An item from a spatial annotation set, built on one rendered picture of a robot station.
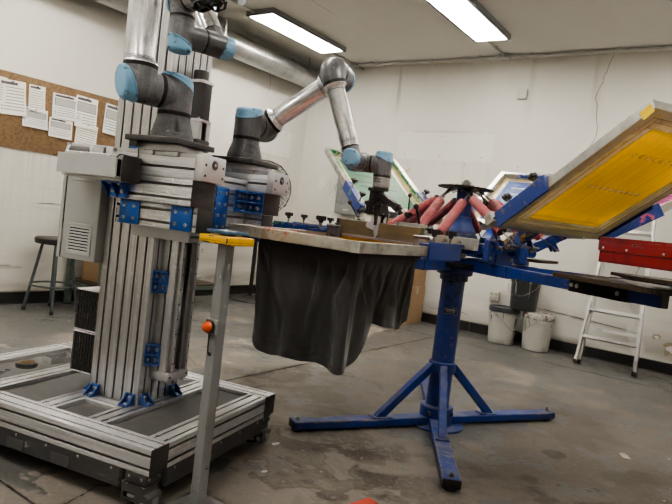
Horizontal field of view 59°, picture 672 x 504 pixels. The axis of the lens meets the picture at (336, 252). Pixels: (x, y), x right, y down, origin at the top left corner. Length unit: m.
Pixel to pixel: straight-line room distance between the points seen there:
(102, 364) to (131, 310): 0.27
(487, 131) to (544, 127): 0.62
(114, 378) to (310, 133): 5.98
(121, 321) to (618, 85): 5.35
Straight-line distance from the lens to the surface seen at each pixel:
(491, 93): 7.00
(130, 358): 2.53
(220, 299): 2.01
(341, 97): 2.51
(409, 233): 2.46
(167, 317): 2.47
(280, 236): 2.08
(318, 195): 7.91
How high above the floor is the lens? 1.05
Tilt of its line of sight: 3 degrees down
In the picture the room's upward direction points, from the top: 7 degrees clockwise
